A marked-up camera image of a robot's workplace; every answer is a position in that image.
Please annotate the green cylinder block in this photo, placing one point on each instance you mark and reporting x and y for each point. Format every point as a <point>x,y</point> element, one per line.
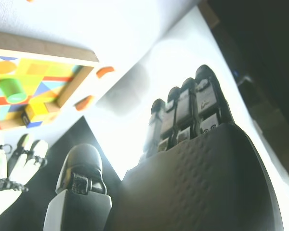
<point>12,90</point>

